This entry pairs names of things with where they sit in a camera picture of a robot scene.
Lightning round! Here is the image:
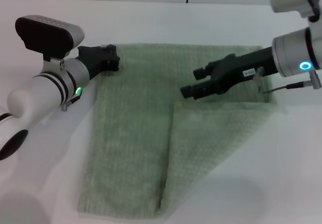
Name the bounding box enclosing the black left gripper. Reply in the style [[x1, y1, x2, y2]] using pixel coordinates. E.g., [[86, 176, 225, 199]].
[[76, 43, 121, 82]]

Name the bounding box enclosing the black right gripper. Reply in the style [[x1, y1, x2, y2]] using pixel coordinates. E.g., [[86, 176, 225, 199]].
[[180, 46, 278, 101]]

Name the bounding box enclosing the green terry towel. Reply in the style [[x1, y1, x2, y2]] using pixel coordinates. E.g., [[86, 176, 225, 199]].
[[76, 42, 280, 212]]

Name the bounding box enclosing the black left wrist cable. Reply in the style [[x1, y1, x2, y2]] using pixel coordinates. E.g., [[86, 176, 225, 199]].
[[60, 93, 83, 112]]

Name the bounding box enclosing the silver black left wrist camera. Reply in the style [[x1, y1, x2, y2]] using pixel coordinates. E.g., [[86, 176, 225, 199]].
[[15, 14, 86, 61]]

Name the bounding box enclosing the grey right wrist cable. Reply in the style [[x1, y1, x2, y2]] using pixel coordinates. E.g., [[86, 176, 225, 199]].
[[253, 66, 322, 95]]

